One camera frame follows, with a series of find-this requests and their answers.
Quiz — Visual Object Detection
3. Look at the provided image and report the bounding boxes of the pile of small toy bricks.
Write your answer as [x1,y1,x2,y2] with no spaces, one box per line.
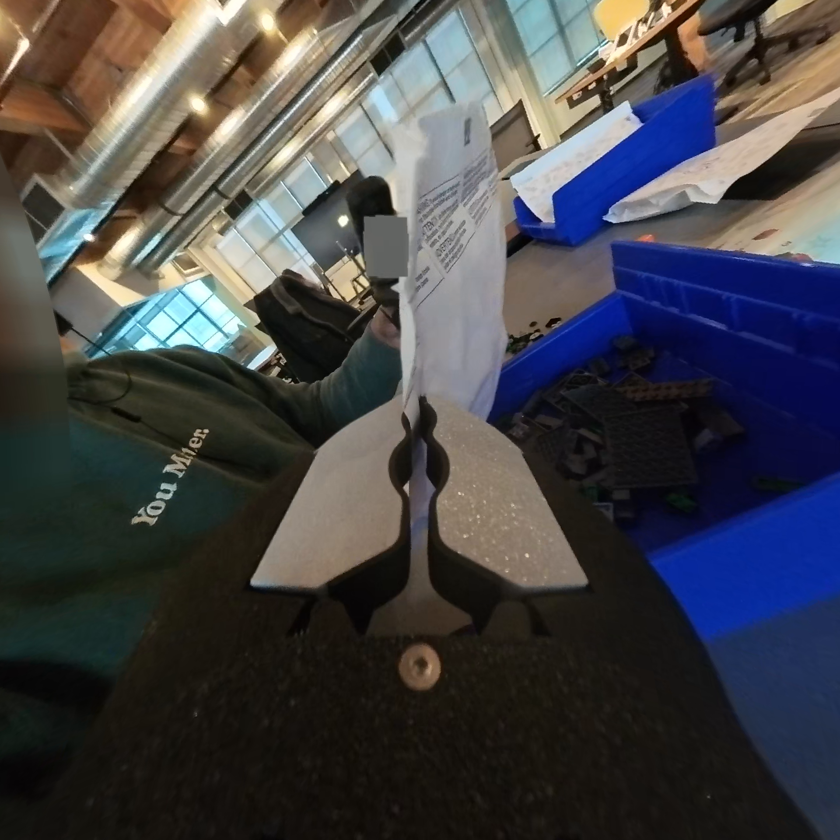
[505,316,564,355]

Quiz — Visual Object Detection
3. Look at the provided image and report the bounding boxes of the grey desk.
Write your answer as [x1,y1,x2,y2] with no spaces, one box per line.
[486,79,840,840]

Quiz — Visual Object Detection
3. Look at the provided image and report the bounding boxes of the blue plastic bin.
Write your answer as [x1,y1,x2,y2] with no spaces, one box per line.
[513,73,716,247]
[489,239,840,644]

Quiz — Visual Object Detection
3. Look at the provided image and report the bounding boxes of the person's left forearm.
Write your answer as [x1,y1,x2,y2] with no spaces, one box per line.
[259,328,403,454]

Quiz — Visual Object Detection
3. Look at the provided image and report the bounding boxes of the person's left hand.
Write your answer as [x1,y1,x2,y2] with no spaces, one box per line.
[369,305,403,350]

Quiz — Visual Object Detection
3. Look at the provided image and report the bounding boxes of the black office chair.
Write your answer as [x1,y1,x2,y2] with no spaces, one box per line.
[696,0,815,86]

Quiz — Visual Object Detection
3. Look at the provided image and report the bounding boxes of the heap of dark grey bricks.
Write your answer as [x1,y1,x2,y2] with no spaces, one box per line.
[508,335,808,526]

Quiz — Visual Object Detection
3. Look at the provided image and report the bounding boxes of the person's dark green jacket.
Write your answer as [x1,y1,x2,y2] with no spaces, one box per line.
[0,348,317,756]

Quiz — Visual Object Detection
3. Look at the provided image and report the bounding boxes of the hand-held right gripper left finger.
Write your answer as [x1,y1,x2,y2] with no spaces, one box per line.
[251,400,421,592]

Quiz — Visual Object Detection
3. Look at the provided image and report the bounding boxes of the black wall screen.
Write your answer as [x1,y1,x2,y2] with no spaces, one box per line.
[292,187,362,266]

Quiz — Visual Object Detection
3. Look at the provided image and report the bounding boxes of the building instruction booklet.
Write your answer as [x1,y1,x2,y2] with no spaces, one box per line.
[715,203,840,263]

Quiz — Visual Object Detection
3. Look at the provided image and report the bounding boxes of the black jacket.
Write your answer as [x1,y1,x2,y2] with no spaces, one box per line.
[252,269,371,385]

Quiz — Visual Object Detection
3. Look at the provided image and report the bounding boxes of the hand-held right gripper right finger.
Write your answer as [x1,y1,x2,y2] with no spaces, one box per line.
[423,397,589,592]

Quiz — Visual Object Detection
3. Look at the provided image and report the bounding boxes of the white printed paper bag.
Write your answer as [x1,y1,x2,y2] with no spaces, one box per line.
[392,108,508,546]
[604,88,840,224]
[511,101,641,221]

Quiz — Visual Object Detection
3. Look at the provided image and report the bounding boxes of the wooden table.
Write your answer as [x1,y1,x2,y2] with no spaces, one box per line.
[556,0,706,112]

